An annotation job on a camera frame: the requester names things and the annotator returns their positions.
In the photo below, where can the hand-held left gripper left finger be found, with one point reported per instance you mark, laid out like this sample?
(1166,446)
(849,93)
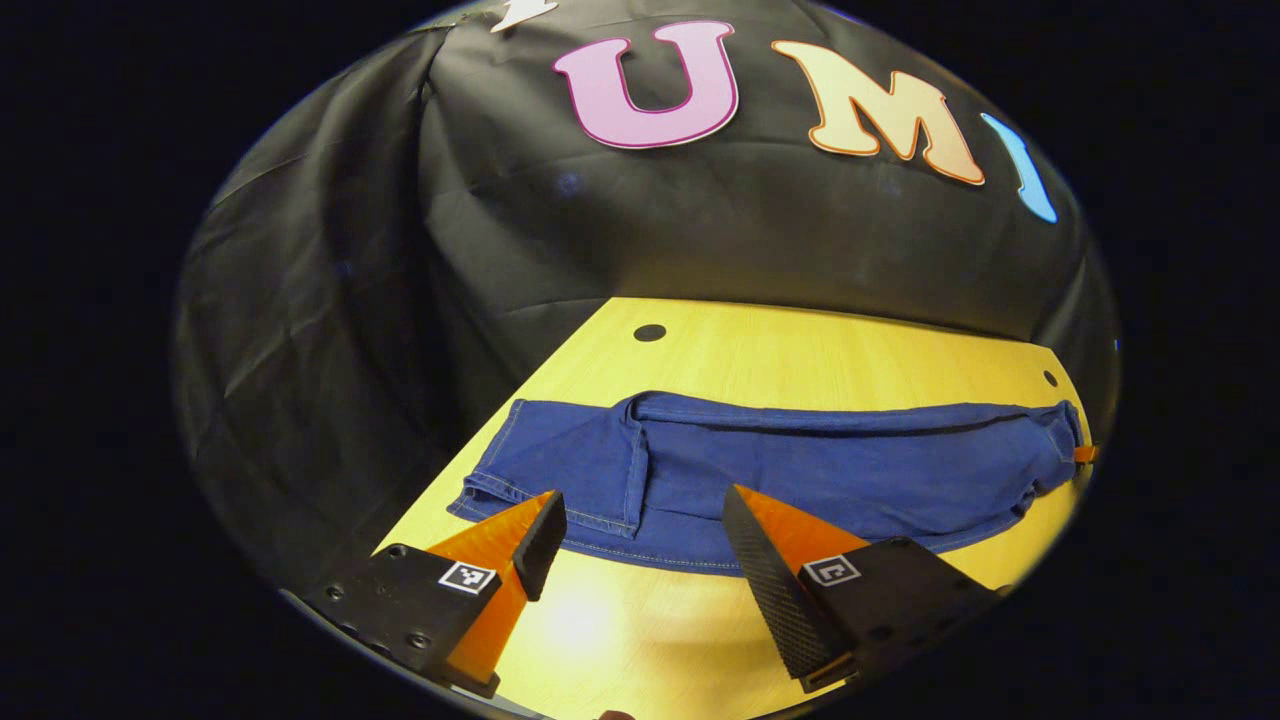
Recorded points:
(545,540)

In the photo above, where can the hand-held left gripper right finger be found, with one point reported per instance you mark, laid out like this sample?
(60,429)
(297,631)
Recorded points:
(775,590)

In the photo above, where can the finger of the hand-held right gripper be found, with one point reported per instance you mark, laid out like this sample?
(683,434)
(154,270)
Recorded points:
(1086,453)

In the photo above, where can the blue denim jeans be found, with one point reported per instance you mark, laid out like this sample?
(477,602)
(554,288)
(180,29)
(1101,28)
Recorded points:
(800,470)

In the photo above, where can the black backdrop cloth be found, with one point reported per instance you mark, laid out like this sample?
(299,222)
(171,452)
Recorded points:
(600,230)

